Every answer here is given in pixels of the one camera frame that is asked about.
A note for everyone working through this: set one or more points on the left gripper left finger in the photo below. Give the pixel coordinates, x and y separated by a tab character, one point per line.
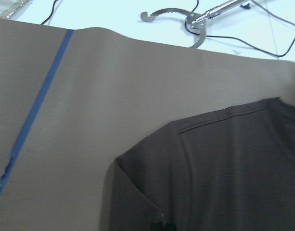
156	226

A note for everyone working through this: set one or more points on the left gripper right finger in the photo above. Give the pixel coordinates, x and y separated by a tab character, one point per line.
170	227

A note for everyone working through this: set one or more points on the dark brown t-shirt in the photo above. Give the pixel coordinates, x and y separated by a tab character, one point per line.
227	170

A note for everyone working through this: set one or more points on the metal grabber tool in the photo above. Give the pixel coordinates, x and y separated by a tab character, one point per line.
195	22

